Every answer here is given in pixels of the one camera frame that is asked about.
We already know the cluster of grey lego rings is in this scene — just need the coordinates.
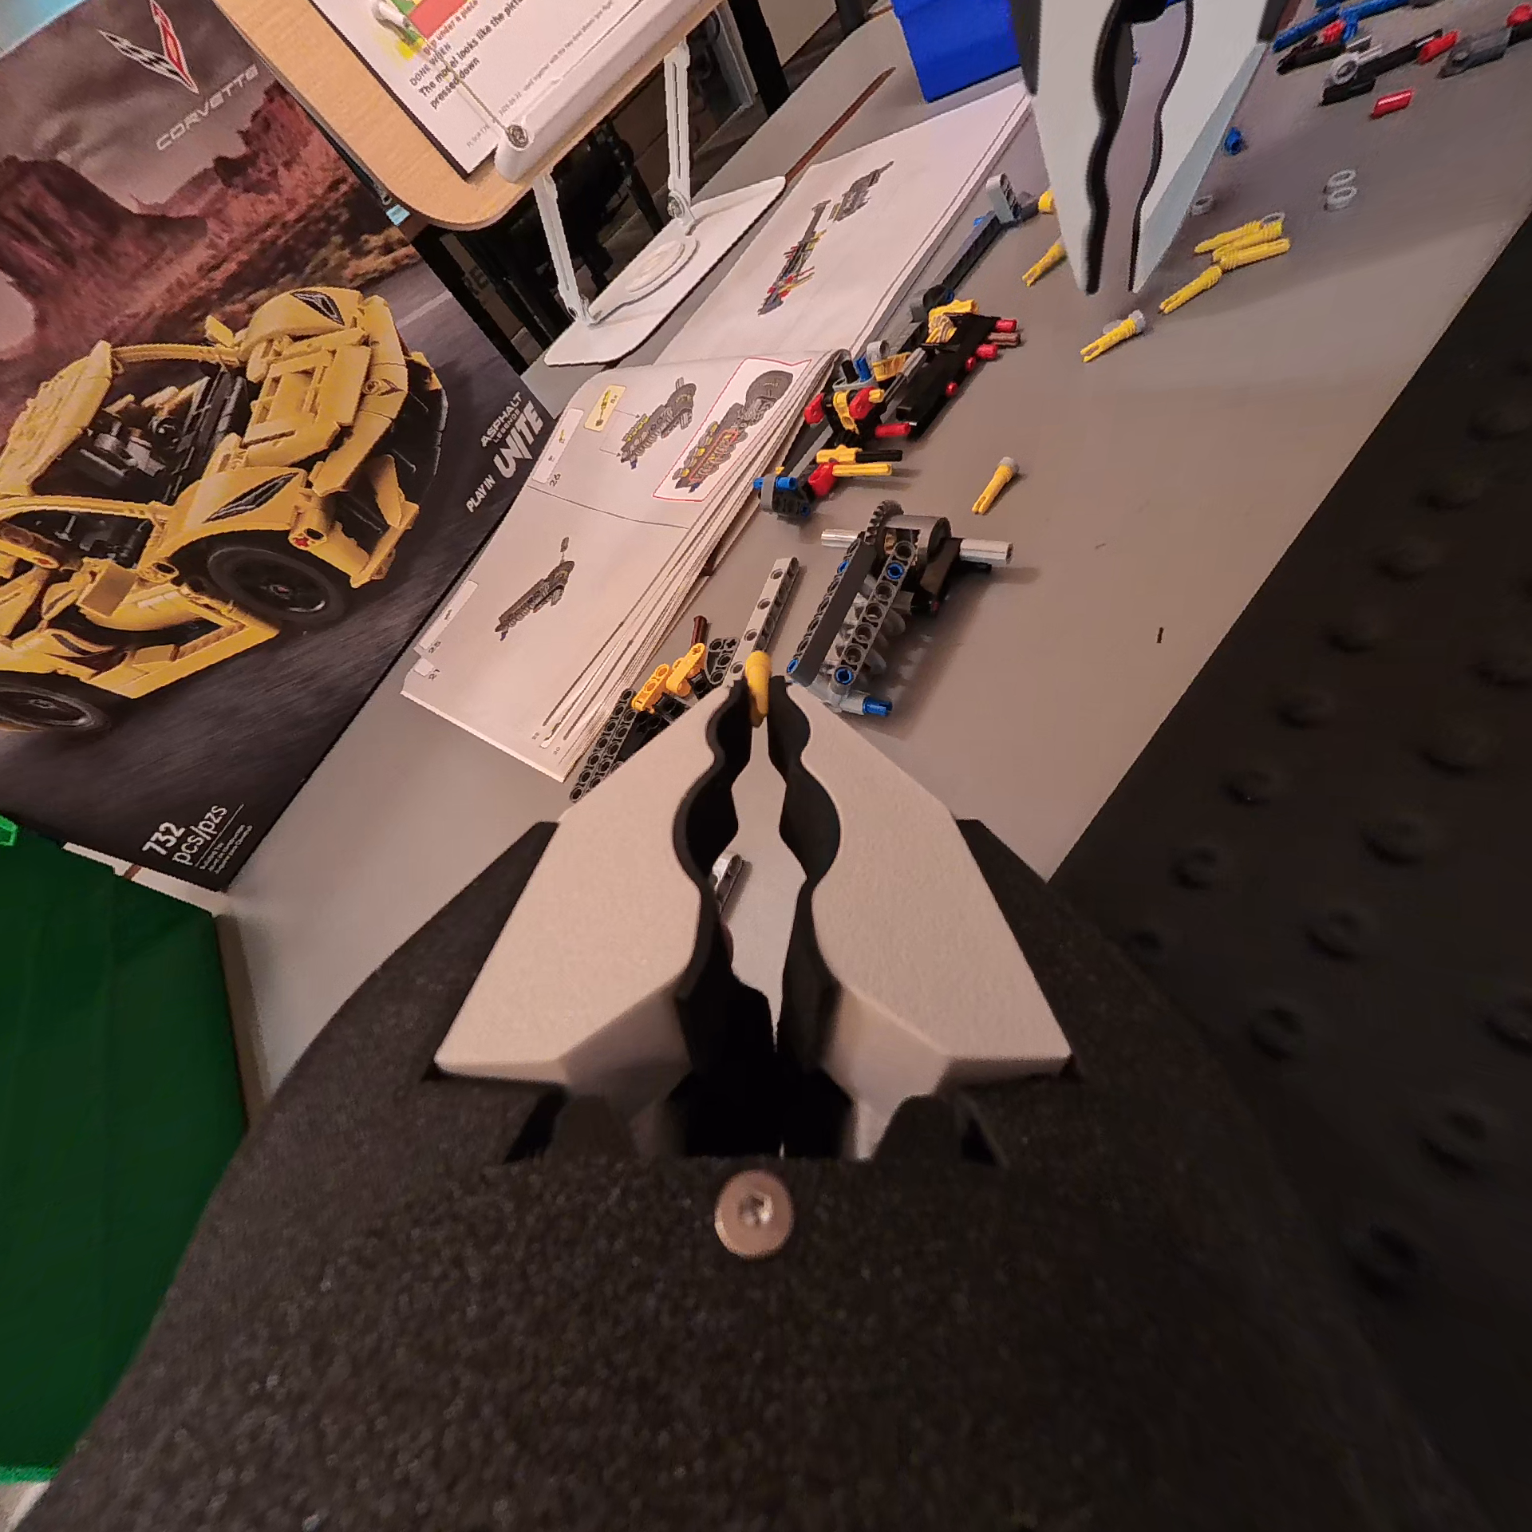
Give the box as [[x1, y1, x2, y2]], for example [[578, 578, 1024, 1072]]
[[1184, 170, 1361, 218]]

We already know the pile of yellow lego pins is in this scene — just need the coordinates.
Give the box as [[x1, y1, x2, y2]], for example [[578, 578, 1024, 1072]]
[[1159, 211, 1291, 313]]

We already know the lego gear axle assembly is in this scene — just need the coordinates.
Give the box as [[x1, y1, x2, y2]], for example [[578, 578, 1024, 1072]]
[[785, 496, 1017, 721]]

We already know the pile of mixed lego pins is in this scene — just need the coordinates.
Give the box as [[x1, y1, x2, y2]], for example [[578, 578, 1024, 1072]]
[[1269, 0, 1532, 116]]

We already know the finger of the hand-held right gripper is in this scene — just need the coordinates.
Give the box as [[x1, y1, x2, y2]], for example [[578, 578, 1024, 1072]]
[[1126, 0, 1269, 294], [1011, 0, 1120, 294]]

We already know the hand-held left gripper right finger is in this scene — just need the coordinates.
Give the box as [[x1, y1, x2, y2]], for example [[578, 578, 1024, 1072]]
[[774, 679, 1075, 1158]]

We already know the lego instruction booklet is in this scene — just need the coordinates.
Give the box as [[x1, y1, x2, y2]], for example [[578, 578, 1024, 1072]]
[[400, 87, 1035, 783]]

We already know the light grey lego beam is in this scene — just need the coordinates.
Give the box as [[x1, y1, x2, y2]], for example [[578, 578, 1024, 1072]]
[[741, 555, 807, 669]]

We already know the black perforated board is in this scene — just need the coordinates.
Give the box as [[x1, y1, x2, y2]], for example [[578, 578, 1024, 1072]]
[[1054, 214, 1532, 1532]]

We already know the grey black lego chassis assembly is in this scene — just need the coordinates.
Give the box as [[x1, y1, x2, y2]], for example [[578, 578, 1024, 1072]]
[[753, 173, 1061, 522]]

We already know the green storage bin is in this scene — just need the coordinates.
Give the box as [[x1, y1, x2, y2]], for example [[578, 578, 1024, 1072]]
[[0, 813, 249, 1473]]

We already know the stack of blue plastic bins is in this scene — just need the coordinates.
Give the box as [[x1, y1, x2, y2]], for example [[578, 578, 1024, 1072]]
[[891, 0, 1033, 102]]

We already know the wooden document holder stand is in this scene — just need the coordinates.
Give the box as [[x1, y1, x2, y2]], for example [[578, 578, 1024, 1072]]
[[216, 0, 788, 367]]

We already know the white printed instruction sheet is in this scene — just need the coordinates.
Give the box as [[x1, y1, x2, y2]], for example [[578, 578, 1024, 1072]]
[[310, 0, 726, 182]]

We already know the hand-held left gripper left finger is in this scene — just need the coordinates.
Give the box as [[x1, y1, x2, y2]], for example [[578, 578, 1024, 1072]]
[[434, 683, 748, 1136]]

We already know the black lego set box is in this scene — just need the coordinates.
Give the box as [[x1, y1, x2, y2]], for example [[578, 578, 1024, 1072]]
[[0, 0, 557, 892]]

